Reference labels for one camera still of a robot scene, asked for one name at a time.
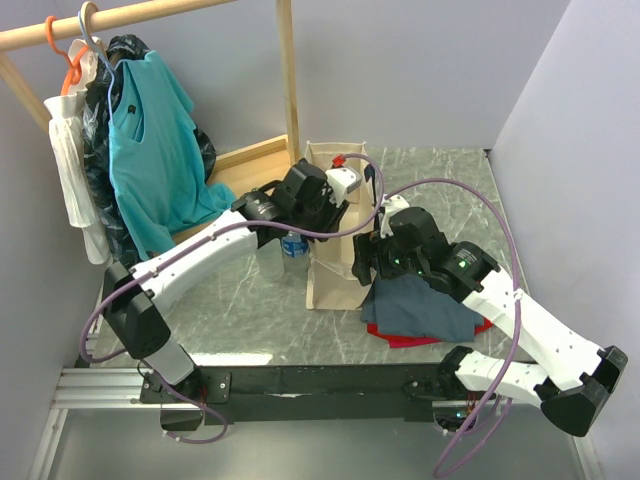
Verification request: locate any cream canvas tote bag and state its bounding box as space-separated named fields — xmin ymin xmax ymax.
xmin=304 ymin=142 xmax=376 ymax=310

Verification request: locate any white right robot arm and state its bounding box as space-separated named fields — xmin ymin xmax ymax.
xmin=352 ymin=207 xmax=628 ymax=437

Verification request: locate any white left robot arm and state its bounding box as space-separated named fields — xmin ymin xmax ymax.
xmin=104 ymin=160 xmax=362 ymax=402

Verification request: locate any grey folded cloth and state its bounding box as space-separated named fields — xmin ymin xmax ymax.
xmin=360 ymin=275 xmax=485 ymax=343

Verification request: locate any wooden clothes rack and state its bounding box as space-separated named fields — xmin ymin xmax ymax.
xmin=0 ymin=0 xmax=304 ymax=261

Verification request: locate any red folded cloth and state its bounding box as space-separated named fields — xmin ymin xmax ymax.
xmin=366 ymin=318 xmax=493 ymax=349

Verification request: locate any turquoise hanging shirt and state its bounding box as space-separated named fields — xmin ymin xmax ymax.
xmin=109 ymin=50 xmax=235 ymax=260

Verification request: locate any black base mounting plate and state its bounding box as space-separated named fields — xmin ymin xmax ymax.
xmin=138 ymin=364 xmax=499 ymax=426

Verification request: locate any dark floral hanging garment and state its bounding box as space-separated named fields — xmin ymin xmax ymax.
xmin=82 ymin=34 xmax=217 ymax=267

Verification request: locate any white hanging garment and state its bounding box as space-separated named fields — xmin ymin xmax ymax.
xmin=44 ymin=39 xmax=111 ymax=265

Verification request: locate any orange clothes hanger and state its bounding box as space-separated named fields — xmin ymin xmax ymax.
xmin=44 ymin=15 xmax=82 ymax=96

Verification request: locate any light blue clothes hanger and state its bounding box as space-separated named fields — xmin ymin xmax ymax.
xmin=77 ymin=1 xmax=116 ymax=116

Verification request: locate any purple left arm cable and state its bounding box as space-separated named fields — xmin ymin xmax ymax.
xmin=78 ymin=152 xmax=386 ymax=445

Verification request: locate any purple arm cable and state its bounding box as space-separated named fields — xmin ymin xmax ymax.
xmin=379 ymin=178 xmax=524 ymax=479
xmin=78 ymin=152 xmax=386 ymax=445

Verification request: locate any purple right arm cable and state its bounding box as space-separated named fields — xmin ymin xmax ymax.
xmin=379 ymin=178 xmax=524 ymax=479

